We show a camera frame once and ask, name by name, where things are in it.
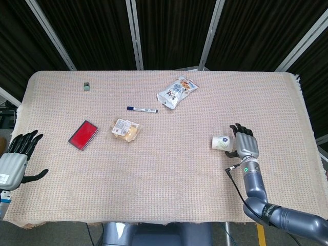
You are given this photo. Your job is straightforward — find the blue capped marker pen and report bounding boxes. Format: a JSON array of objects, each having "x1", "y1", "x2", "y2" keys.
[{"x1": 126, "y1": 106, "x2": 159, "y2": 114}]

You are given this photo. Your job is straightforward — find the grey robot torso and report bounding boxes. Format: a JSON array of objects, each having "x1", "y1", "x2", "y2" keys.
[{"x1": 101, "y1": 222, "x2": 213, "y2": 246}]

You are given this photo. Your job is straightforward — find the white paper cup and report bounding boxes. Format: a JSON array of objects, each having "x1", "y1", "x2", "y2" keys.
[{"x1": 211, "y1": 135, "x2": 234, "y2": 152}]

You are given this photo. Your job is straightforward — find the beige woven tablecloth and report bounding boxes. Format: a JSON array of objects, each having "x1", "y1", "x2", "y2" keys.
[{"x1": 1, "y1": 70, "x2": 328, "y2": 230}]

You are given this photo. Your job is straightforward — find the white snack bag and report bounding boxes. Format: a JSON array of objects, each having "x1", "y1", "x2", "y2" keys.
[{"x1": 156, "y1": 75, "x2": 200, "y2": 110}]

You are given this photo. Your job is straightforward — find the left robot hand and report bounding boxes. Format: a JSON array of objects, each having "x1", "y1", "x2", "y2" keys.
[{"x1": 0, "y1": 130, "x2": 49, "y2": 191}]

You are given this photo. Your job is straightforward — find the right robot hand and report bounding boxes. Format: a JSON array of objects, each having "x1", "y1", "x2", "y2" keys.
[{"x1": 224, "y1": 123, "x2": 259, "y2": 159}]

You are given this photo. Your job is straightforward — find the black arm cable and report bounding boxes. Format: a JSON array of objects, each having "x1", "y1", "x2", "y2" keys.
[{"x1": 224, "y1": 163, "x2": 272, "y2": 225}]

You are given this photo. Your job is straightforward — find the red flat case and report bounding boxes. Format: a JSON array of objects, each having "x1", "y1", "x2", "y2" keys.
[{"x1": 68, "y1": 120, "x2": 100, "y2": 152}]

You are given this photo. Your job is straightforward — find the bagged bread snack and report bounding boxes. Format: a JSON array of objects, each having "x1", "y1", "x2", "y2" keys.
[{"x1": 110, "y1": 117, "x2": 142, "y2": 142}]

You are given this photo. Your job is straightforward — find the white partition frame post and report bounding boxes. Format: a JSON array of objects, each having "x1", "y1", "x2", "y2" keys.
[
  {"x1": 125, "y1": 0, "x2": 144, "y2": 71},
  {"x1": 198, "y1": 0, "x2": 226, "y2": 70},
  {"x1": 274, "y1": 10, "x2": 328, "y2": 72},
  {"x1": 25, "y1": 0, "x2": 77, "y2": 71}
]

